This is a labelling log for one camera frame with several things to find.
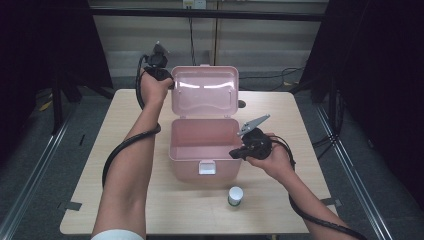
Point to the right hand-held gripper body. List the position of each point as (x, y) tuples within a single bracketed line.
[(258, 145)]

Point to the black metal stand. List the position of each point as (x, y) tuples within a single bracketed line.
[(57, 110), (332, 110)]

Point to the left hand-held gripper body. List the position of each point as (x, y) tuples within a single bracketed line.
[(156, 66)]

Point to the aluminium floor rail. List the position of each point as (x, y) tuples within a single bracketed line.
[(35, 186), (360, 183)]

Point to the person's right hand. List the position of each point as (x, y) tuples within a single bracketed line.
[(280, 163)]

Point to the black horizontal bar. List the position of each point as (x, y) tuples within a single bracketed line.
[(150, 13)]

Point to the dark table grommet hole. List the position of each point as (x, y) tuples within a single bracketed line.
[(241, 104)]

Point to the white wall outlet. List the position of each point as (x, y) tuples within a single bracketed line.
[(199, 4)]

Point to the white sleeve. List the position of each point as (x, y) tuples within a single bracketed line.
[(116, 235)]

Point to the grey tape piece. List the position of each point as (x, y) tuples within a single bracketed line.
[(71, 206), (333, 202)]

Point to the black curtain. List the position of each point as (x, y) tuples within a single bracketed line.
[(383, 66), (40, 40)]

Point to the yellow floor tape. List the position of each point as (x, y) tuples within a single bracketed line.
[(45, 106)]

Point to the black floor tape strip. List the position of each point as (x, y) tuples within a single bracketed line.
[(82, 140)]

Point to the green and white ointment bottle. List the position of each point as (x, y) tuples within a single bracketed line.
[(235, 195)]

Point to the person's left hand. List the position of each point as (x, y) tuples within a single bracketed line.
[(153, 91)]

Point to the pink storage box with lid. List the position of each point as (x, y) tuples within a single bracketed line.
[(203, 143)]

